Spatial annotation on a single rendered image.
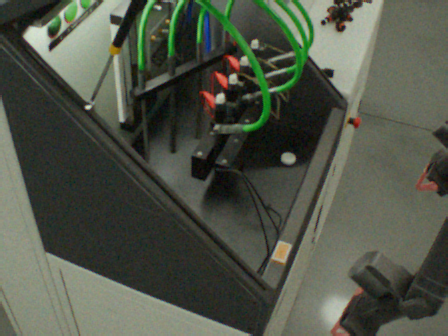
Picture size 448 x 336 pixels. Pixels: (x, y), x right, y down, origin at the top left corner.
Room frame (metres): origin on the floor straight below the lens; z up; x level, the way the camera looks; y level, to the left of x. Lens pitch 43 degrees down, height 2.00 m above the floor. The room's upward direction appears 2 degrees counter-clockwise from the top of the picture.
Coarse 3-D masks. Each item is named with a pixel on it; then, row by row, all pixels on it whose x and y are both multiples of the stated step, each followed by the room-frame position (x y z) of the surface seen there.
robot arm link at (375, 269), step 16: (368, 256) 0.53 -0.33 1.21; (384, 256) 0.52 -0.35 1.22; (352, 272) 0.52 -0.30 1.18; (368, 272) 0.50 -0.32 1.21; (384, 272) 0.49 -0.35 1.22; (400, 272) 0.49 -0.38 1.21; (416, 272) 0.50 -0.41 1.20; (368, 288) 0.49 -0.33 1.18; (384, 288) 0.48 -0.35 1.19; (400, 288) 0.47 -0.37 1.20; (400, 304) 0.44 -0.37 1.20; (416, 304) 0.42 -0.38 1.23; (416, 320) 0.41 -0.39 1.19
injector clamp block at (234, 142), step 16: (256, 112) 1.16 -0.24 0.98; (208, 128) 1.10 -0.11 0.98; (208, 144) 1.04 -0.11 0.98; (224, 144) 1.11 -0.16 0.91; (240, 144) 1.04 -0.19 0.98; (192, 160) 1.01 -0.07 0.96; (208, 160) 1.01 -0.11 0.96; (224, 160) 0.99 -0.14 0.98; (240, 160) 1.04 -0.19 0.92; (192, 176) 1.01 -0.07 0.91; (224, 176) 0.97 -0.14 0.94
